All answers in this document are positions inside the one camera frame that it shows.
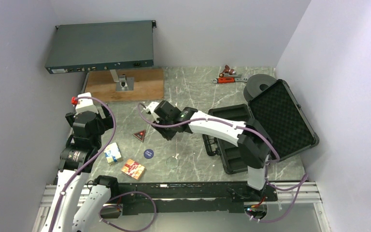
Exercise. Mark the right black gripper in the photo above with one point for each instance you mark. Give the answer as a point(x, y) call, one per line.
point(167, 135)

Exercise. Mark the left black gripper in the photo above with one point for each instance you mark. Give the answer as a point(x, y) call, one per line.
point(107, 122)

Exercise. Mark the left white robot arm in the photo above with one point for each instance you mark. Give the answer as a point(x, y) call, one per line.
point(76, 160)

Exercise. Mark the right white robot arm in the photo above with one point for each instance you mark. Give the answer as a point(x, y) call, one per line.
point(250, 138)

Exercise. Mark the black poker set case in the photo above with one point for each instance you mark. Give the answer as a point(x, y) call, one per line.
point(281, 116)

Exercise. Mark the clear round dealer button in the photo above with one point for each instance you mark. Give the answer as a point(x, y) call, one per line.
point(172, 162)

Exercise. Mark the red triangular dealer button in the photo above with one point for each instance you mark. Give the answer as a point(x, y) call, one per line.
point(140, 135)

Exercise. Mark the blue round dealer button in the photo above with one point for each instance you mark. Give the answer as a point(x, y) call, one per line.
point(148, 154)

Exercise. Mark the blue playing card box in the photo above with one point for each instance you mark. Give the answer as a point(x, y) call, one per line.
point(112, 153)

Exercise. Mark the wooden base board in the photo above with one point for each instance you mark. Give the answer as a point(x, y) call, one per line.
point(148, 85)

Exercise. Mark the dark green rack device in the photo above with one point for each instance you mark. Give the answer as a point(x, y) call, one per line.
point(102, 46)

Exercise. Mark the grey filament spool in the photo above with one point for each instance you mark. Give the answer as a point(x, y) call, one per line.
point(256, 84)

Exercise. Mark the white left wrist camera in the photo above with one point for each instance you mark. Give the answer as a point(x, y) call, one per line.
point(83, 105)

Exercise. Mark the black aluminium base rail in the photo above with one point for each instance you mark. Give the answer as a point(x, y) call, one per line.
point(208, 196)

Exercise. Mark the brown hose nozzle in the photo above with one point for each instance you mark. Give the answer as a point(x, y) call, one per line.
point(227, 71)

